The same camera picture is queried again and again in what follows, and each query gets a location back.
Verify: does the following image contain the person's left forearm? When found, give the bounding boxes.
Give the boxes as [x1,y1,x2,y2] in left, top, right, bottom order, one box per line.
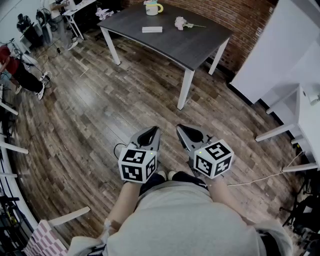
[106,180,141,234]

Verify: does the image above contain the black tripod stand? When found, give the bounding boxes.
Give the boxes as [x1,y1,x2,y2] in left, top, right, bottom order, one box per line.
[278,172,320,241]

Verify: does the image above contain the white folding desk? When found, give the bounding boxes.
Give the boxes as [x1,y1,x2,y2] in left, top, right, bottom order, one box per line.
[49,0,98,41]

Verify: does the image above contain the person's dark trousers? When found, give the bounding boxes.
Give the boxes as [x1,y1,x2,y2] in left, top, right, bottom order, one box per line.
[138,171,209,197]

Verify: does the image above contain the pink flower stem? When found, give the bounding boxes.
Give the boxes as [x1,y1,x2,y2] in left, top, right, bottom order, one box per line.
[174,16,207,32]

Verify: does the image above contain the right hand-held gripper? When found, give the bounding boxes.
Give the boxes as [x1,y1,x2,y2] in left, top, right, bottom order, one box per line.
[176,123,235,180]

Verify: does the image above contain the white frame table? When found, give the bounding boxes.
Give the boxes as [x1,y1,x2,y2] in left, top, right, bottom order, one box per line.
[0,99,91,227]

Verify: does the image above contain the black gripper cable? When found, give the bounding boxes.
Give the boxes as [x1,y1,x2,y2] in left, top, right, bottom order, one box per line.
[113,142,131,160]

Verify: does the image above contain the white mug yellow handle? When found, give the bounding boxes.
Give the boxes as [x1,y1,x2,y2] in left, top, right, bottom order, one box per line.
[143,0,164,17]

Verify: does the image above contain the pink checked cloth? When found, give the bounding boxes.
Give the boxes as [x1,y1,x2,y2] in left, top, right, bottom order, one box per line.
[22,219,69,256]

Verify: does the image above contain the person's right forearm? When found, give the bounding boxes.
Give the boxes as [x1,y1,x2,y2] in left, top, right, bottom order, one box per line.
[206,174,256,226]

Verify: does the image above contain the pale pink paper flowers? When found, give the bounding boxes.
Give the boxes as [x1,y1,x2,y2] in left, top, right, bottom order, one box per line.
[95,7,111,21]

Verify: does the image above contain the white glasses case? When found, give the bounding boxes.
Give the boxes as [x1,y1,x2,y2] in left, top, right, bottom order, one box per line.
[141,26,164,34]

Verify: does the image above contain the white floor cable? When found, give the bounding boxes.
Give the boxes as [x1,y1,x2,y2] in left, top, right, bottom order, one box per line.
[226,149,305,188]

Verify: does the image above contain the person's grey shirt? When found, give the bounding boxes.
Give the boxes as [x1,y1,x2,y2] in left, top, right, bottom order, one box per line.
[66,180,294,256]

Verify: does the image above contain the white side table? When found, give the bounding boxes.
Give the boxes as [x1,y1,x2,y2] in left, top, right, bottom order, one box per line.
[254,84,320,173]

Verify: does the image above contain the dark wooden table white legs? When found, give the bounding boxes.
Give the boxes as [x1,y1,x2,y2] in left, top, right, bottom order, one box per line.
[96,1,235,111]

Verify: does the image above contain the white cabinet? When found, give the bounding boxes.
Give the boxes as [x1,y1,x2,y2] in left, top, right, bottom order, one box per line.
[229,0,320,106]

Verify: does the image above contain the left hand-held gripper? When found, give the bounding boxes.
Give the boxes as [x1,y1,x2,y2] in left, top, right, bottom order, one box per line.
[117,126,162,185]

